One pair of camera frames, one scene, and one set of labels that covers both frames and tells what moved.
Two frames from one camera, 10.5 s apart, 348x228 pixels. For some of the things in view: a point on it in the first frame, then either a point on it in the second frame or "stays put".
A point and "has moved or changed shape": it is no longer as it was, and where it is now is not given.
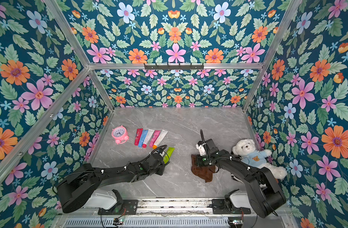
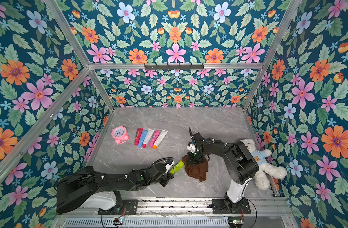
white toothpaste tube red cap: (148, 137) stays put
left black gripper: (162, 168) -> (168, 177)
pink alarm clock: (120, 134) stays put
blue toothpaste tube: (142, 137) stays put
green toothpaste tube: (169, 151) -> (177, 167)
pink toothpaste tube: (154, 137) stays put
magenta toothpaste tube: (139, 133) stays put
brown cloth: (206, 172) has moved or changed shape
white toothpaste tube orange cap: (162, 135) stays put
